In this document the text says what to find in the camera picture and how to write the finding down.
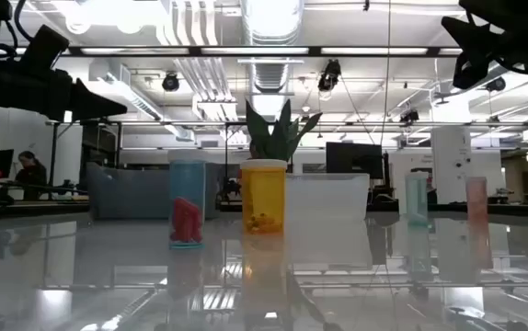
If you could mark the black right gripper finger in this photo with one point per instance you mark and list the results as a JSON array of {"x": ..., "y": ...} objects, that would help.
[
  {"x": 468, "y": 71},
  {"x": 468, "y": 37}
]

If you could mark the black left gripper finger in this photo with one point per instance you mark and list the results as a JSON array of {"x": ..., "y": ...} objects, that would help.
[{"x": 94, "y": 108}]

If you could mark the blue bottle with red pills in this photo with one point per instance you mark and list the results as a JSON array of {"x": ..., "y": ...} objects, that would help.
[{"x": 186, "y": 184}]

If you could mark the salmon pink medicine bottle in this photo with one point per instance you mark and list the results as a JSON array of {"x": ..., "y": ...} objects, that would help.
[{"x": 476, "y": 202}]

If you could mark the teal medicine bottle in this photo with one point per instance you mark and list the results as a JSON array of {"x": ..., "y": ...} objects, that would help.
[{"x": 416, "y": 197}]

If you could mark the grey plastic bin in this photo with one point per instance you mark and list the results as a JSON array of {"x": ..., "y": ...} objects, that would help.
[{"x": 126, "y": 193}]

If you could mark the white translucent plastic bin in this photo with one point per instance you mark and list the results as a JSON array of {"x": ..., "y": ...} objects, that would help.
[{"x": 328, "y": 197}]

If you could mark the black ceiling spotlight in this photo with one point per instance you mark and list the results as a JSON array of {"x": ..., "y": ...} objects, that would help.
[
  {"x": 409, "y": 116},
  {"x": 496, "y": 84},
  {"x": 170, "y": 83},
  {"x": 329, "y": 76}
]

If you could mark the black shelving unit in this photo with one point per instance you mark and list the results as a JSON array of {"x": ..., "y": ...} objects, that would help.
[{"x": 100, "y": 142}]

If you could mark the white pillar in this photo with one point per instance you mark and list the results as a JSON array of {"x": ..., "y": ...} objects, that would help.
[{"x": 450, "y": 161}]

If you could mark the green snake plant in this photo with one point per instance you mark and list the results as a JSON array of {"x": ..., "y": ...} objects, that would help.
[{"x": 282, "y": 138}]

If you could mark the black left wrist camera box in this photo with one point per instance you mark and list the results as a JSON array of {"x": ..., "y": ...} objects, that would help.
[{"x": 43, "y": 48}]

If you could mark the silver ceiling air duct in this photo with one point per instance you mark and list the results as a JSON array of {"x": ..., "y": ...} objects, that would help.
[{"x": 271, "y": 23}]

